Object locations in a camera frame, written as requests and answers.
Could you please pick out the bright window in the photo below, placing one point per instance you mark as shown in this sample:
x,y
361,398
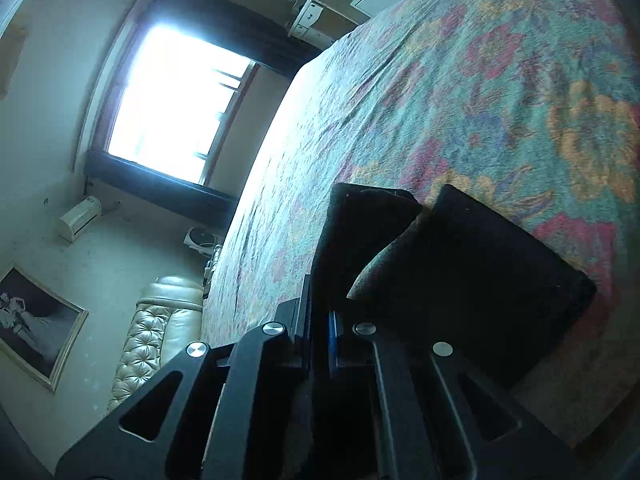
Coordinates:
x,y
175,100

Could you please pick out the black pants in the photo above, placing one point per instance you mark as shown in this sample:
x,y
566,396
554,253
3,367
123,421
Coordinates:
x,y
500,285

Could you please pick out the cream tufted leather headboard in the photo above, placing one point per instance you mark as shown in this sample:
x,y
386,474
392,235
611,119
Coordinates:
x,y
155,330

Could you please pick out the white round appliance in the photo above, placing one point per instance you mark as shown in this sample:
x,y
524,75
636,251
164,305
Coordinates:
x,y
200,242

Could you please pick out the dark curtain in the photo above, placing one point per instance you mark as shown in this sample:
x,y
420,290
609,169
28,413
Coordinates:
x,y
240,35
160,185

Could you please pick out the floral bed blanket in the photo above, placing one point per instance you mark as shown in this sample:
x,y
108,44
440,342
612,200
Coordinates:
x,y
450,110

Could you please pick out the white dresser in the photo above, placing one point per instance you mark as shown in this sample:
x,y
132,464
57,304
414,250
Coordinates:
x,y
315,17

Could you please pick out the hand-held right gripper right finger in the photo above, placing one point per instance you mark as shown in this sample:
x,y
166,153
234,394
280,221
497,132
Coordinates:
x,y
333,340

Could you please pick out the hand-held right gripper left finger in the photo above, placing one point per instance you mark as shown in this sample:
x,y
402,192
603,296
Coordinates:
x,y
306,330

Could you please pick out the white air conditioner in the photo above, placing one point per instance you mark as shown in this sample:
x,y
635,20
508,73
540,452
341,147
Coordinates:
x,y
79,219

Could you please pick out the framed wall picture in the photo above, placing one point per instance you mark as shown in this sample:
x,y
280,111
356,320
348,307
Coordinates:
x,y
35,325

